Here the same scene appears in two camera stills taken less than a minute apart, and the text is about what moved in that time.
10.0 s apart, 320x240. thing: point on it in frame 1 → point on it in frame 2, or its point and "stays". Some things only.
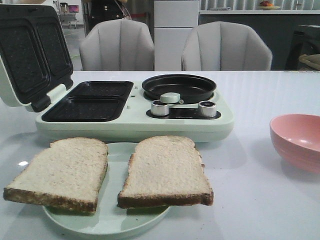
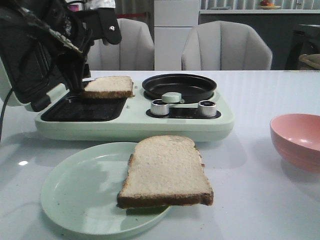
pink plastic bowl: (296, 137) stays
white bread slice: (165, 170) stays
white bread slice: (66, 176) → (110, 87)
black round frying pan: (191, 88) stays
